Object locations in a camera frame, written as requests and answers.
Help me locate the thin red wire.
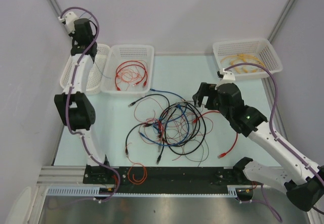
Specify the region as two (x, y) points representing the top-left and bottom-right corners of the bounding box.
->
(133, 96), (215, 168)
(117, 66), (144, 83)

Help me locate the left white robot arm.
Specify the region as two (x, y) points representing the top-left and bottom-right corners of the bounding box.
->
(54, 18), (112, 184)

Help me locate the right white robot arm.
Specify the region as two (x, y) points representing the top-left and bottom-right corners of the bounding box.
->
(192, 82), (323, 211)

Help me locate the right white plastic basket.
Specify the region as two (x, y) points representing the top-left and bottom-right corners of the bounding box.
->
(213, 38), (283, 80)

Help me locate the white plastic basket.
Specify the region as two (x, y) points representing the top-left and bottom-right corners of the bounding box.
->
(213, 38), (283, 80)
(59, 43), (110, 95)
(100, 44), (154, 96)

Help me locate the middle white plastic basket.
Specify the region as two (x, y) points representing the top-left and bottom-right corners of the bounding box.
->
(100, 44), (154, 96)

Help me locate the left white plastic basket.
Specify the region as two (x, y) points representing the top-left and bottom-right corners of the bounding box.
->
(59, 43), (110, 95)

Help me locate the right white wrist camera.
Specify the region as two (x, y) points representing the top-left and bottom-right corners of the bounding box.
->
(217, 69), (235, 82)

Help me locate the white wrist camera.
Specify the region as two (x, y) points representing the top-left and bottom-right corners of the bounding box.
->
(217, 69), (235, 82)
(58, 12), (78, 34)

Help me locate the yellow cable in basket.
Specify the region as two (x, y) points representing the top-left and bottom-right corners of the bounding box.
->
(220, 54), (267, 73)

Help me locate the thick red ethernet cable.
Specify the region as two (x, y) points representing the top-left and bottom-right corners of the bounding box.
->
(192, 110), (239, 159)

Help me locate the thick black ethernet cable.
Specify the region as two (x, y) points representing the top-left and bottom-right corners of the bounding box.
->
(125, 94), (206, 164)

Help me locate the thin red wire in basket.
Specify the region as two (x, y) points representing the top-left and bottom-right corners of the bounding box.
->
(117, 66), (144, 83)

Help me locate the thick red cable in basket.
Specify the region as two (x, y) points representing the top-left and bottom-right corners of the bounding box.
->
(115, 60), (149, 91)

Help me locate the orange thin wire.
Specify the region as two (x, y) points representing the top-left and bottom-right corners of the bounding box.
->
(127, 163), (148, 185)

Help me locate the black mounting base plate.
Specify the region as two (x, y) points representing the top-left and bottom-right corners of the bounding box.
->
(83, 166), (254, 194)

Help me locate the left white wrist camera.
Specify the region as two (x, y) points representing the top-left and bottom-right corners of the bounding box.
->
(58, 12), (78, 34)

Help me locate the white slotted cable duct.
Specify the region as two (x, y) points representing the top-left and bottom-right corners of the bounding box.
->
(47, 186), (114, 197)

